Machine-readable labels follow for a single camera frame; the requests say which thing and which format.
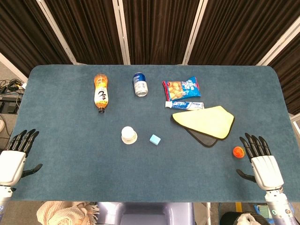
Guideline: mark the light blue eraser block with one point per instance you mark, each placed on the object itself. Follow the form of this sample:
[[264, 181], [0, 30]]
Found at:
[[155, 140]]

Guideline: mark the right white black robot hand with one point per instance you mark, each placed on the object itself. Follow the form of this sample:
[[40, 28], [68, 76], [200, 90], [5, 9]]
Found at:
[[266, 171]]

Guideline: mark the black bag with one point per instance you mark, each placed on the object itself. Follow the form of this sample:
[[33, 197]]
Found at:
[[228, 219]]

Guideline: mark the dark grey microfiber cloth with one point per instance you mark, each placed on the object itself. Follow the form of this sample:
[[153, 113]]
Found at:
[[205, 140]]

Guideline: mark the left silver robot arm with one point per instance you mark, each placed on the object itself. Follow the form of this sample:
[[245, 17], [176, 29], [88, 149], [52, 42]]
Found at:
[[4, 197]]

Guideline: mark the yellow microfiber cloth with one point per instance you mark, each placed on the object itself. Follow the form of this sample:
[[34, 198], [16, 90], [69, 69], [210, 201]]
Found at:
[[206, 122]]

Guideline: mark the white plastic bag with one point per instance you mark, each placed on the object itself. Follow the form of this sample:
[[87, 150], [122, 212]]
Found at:
[[246, 219]]

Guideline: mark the small orange ball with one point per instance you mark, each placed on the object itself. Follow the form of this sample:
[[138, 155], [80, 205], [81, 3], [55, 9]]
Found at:
[[238, 152]]

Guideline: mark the white floral paper cup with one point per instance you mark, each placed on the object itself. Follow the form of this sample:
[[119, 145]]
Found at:
[[129, 135]]

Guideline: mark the dark brown curtain panel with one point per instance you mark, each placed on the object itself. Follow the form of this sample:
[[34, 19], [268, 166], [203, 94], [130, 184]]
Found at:
[[290, 70], [243, 28], [23, 30], [89, 30], [159, 30]]

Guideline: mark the blue red snack bag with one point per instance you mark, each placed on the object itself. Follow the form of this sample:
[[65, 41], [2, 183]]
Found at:
[[181, 87]]

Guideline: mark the cream knitted blanket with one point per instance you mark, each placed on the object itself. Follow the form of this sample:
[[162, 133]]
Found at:
[[65, 214]]

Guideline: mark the orange tea plastic bottle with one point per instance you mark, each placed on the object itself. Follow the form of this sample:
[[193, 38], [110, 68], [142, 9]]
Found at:
[[101, 93]]

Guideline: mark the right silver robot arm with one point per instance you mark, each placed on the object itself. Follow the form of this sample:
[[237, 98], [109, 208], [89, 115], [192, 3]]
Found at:
[[279, 206]]

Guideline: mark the grey-purple robot torso base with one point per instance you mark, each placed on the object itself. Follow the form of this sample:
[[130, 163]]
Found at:
[[145, 214]]

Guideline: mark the blue white drink can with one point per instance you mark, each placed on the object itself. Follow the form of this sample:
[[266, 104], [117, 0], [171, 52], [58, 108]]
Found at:
[[140, 85]]

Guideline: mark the blue white toothpaste tube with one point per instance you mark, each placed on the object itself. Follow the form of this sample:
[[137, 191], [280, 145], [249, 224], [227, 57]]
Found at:
[[182, 105]]

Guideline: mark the black equipment box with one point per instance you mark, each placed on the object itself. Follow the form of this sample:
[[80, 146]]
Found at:
[[10, 103]]

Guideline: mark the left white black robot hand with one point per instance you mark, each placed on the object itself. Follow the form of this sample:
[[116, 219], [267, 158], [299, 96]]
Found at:
[[10, 164]]

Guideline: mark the white partition frame post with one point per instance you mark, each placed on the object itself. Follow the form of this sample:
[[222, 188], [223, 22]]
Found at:
[[279, 41], [195, 32], [12, 66], [58, 32], [122, 32]]

